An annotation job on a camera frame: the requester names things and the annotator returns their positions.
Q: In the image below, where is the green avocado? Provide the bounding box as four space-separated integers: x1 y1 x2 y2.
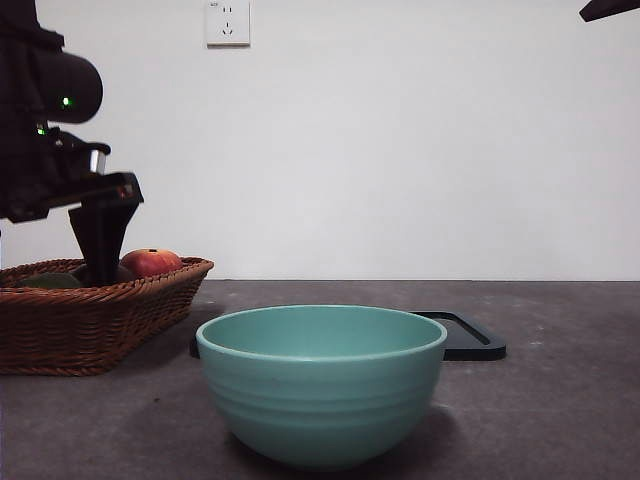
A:
18 271 84 290

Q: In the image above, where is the red apple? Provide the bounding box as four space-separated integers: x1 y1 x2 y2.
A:
120 247 185 277

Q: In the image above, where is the teal ribbed bowl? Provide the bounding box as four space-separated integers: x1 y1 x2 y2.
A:
195 304 449 472

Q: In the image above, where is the dark purple apple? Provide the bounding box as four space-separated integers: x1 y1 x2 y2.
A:
72 263 138 288

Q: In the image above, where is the brown wicker basket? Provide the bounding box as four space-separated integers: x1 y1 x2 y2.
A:
0 256 216 377

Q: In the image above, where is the white wall socket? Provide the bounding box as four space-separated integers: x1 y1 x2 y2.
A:
206 0 252 49

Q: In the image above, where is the black rectangular tray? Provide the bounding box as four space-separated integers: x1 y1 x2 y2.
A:
189 310 507 362

